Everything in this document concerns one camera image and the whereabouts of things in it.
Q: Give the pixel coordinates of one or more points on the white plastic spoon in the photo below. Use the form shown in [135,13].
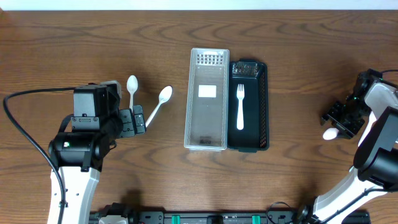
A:
[132,86]
[164,97]

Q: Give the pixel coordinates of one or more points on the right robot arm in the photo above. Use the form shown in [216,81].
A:
[372,106]

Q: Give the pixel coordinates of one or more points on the white plastic fork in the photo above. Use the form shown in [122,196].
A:
[240,97]
[330,133]

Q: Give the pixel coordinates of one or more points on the white plastic fork top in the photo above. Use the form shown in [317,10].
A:
[240,97]

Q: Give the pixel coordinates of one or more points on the clear plastic basket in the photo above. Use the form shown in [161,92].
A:
[206,123]

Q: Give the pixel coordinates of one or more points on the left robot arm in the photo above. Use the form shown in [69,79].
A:
[82,142]

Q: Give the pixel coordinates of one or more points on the black plastic basket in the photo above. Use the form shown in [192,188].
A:
[254,136]

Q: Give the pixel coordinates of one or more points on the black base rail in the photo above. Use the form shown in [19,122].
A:
[120,213]

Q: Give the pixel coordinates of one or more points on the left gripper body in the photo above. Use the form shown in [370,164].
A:
[128,129]

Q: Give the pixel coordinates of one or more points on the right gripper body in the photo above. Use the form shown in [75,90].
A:
[348,119]

